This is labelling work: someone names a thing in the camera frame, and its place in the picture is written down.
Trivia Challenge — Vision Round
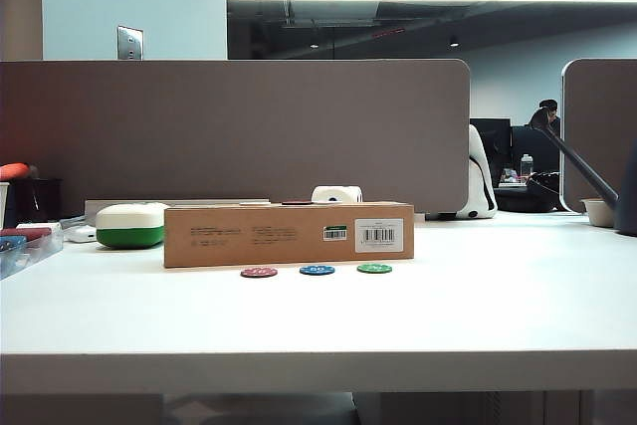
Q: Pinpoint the green poker chip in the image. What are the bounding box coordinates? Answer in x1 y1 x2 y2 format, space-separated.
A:
355 262 394 276

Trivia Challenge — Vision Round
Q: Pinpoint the brown cardboard rectangular box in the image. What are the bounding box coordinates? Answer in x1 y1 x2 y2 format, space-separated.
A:
163 202 416 270

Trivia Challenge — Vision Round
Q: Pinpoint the clear plastic chip tray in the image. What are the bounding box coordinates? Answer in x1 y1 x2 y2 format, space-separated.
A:
0 224 66 282

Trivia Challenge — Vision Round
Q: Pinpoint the dark red chip stack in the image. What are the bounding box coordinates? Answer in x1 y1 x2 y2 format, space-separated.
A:
0 226 54 243

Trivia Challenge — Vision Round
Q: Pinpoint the blue chip stack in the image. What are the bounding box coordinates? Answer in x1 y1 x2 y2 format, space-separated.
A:
0 235 28 258

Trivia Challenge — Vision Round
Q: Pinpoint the white cube with dark dot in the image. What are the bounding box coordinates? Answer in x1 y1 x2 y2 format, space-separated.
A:
311 184 364 206

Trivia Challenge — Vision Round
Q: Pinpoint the wide grey desk divider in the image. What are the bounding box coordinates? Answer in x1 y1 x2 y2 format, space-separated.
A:
0 59 472 216

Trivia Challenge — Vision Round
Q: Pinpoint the white and black figurine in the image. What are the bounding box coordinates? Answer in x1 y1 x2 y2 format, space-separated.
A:
467 123 500 221

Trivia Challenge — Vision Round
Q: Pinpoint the black computer monitor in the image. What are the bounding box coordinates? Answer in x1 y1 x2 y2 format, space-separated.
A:
469 116 514 188

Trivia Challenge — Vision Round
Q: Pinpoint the green and white case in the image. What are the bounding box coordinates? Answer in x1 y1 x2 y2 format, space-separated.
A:
95 201 171 250

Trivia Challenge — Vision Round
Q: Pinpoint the black bag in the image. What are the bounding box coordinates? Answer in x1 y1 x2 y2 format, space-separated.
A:
494 170 562 214

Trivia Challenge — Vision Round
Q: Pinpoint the person in background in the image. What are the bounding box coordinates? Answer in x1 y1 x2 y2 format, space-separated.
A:
528 99 562 133

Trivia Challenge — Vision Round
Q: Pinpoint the small white earbud case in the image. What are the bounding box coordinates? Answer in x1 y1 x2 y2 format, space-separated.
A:
64 224 99 244

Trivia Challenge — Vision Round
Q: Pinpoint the black cup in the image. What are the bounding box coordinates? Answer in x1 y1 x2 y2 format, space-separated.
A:
8 176 64 225

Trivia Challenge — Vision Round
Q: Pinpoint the small white paper cup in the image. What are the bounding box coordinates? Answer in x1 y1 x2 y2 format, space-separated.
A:
579 197 619 228

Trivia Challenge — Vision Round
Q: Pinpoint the grey divider with white edge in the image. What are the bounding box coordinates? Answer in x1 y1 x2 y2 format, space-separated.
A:
560 57 637 214

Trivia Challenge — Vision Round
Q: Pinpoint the orange object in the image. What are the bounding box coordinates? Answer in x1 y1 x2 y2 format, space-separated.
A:
0 161 32 182

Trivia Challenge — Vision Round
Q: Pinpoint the grey watering can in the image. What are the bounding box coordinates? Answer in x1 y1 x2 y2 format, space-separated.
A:
534 120 637 238

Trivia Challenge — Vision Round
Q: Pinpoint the metal wall switch plate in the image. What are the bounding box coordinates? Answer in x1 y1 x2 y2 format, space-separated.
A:
116 24 145 62

